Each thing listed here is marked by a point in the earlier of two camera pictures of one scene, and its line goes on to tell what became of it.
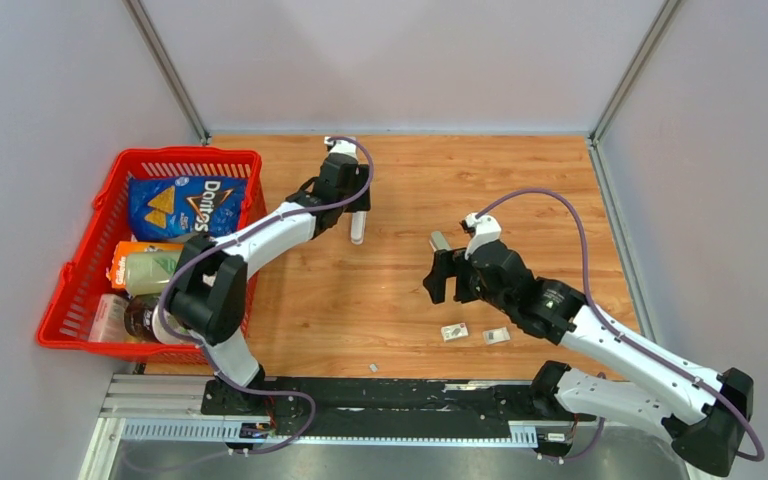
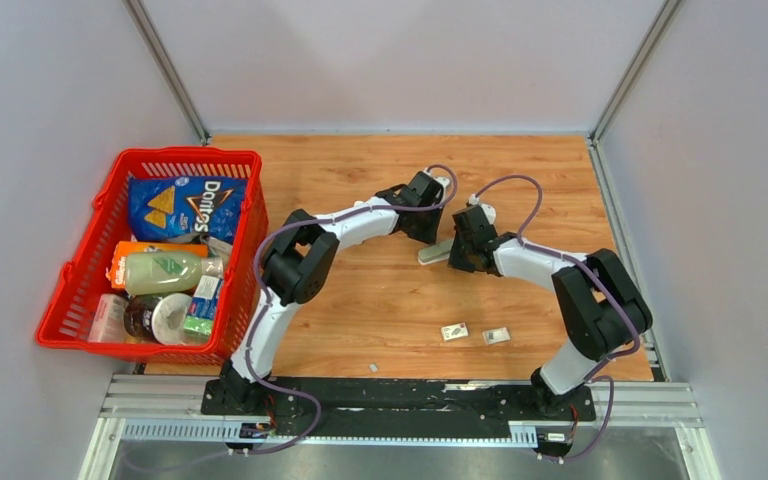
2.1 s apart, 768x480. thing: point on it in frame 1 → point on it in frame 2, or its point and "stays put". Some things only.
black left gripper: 361,178 → 431,236
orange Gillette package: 117,268 stays put
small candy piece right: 496,335 stays put
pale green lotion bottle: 147,273 stays put
